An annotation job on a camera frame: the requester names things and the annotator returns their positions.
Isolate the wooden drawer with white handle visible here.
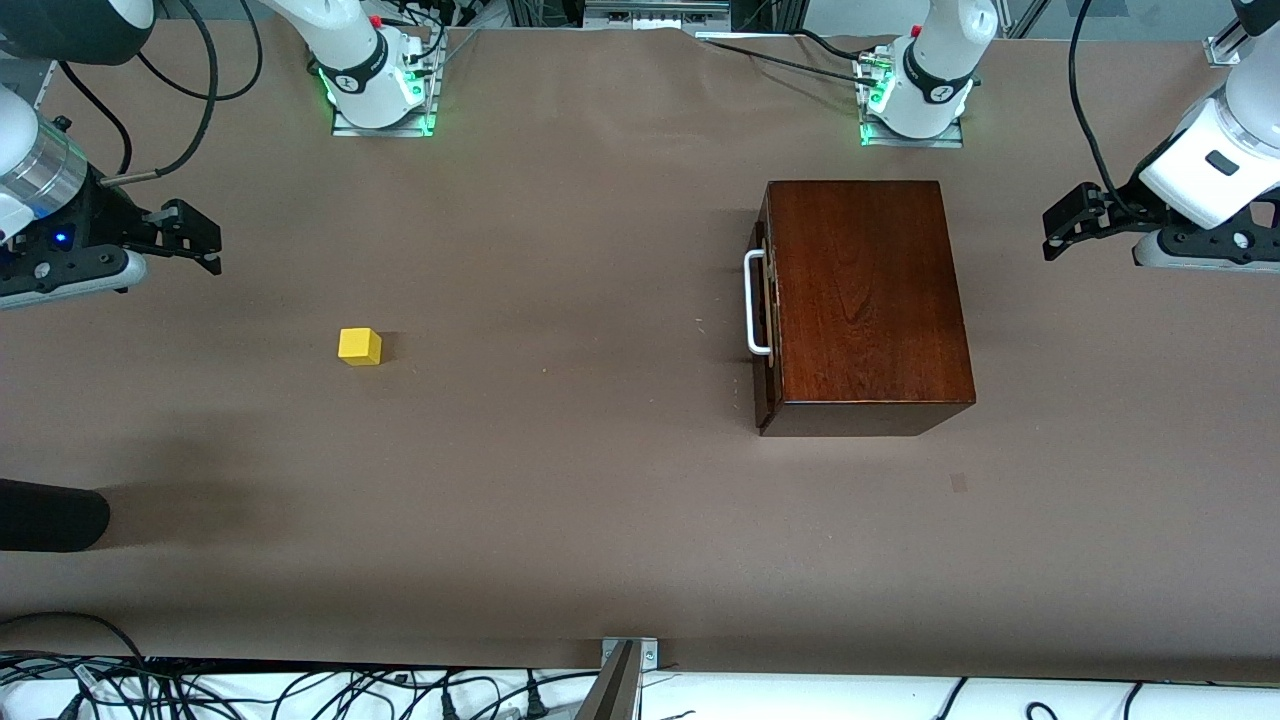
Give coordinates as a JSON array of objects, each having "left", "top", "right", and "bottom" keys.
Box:
[{"left": 744, "top": 195, "right": 779, "bottom": 429}]

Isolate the dark wooden cabinet box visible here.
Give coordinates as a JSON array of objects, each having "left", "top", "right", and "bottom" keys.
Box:
[{"left": 757, "top": 180, "right": 977, "bottom": 438}]

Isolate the black ribbed cylinder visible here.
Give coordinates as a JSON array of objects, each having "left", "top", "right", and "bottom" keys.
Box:
[{"left": 0, "top": 478, "right": 111, "bottom": 553}]

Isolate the grey equipment box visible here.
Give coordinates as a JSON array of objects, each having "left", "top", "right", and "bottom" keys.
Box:
[{"left": 583, "top": 0, "right": 731, "bottom": 28}]

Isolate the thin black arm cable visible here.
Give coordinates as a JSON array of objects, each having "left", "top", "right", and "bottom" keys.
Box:
[
  {"left": 58, "top": 65, "right": 133, "bottom": 177},
  {"left": 135, "top": 0, "right": 263, "bottom": 102}
]

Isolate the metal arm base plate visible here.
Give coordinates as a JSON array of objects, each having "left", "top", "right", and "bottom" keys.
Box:
[
  {"left": 330, "top": 28, "right": 446, "bottom": 139},
  {"left": 855, "top": 50, "right": 966, "bottom": 149}
]

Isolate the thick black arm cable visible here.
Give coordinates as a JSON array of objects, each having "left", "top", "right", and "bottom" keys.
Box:
[{"left": 98, "top": 0, "right": 219, "bottom": 188}]

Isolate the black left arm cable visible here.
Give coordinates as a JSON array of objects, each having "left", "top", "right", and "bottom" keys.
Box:
[{"left": 1068, "top": 0, "right": 1136, "bottom": 216}]

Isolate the black cable on table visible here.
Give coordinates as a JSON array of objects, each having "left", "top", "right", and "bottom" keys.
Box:
[{"left": 697, "top": 36, "right": 881, "bottom": 89}]

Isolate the white sheet under cables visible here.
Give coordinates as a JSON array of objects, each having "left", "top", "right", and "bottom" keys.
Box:
[{"left": 0, "top": 665, "right": 1280, "bottom": 720}]

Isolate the small metal bracket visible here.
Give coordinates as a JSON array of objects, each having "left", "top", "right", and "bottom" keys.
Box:
[{"left": 600, "top": 637, "right": 661, "bottom": 671}]

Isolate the dark grey post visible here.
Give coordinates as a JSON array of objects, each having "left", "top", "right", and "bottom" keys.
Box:
[{"left": 578, "top": 640, "right": 641, "bottom": 720}]

